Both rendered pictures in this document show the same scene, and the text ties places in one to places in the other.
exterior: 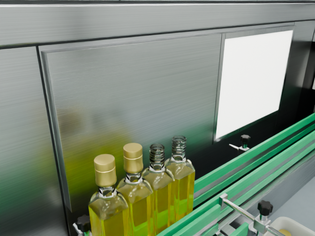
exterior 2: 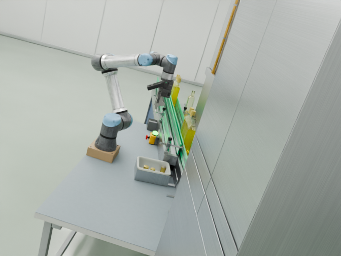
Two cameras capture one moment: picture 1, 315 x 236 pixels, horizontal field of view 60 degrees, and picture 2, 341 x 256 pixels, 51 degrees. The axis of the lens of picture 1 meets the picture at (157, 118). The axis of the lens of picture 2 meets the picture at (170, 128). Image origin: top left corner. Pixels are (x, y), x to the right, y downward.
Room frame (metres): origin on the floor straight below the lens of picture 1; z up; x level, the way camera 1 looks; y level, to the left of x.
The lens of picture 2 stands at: (1.53, -2.20, 1.92)
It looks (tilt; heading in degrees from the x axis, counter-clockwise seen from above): 21 degrees down; 119
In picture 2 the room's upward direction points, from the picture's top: 17 degrees clockwise
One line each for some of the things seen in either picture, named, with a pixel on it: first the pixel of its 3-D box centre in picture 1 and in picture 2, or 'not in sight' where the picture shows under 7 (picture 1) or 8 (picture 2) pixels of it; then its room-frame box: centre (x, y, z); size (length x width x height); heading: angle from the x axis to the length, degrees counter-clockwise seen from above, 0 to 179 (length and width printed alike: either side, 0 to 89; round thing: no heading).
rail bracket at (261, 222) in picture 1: (251, 220); (171, 146); (0.47, -0.21, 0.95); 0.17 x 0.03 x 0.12; 40
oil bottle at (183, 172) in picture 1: (176, 199); (188, 138); (0.50, -0.04, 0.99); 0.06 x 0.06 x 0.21; 40
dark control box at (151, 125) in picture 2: not in sight; (151, 124); (-0.04, 0.29, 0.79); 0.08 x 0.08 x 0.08; 40
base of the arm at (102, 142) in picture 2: not in sight; (106, 139); (0.10, -0.44, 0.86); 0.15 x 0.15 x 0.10
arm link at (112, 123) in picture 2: not in sight; (111, 124); (0.10, -0.43, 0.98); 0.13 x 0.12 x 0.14; 99
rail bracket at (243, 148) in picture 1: (237, 152); not in sight; (0.78, -0.26, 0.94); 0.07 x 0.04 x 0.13; 40
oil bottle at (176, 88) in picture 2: not in sight; (175, 91); (-0.17, 0.75, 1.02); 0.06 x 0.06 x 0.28; 40
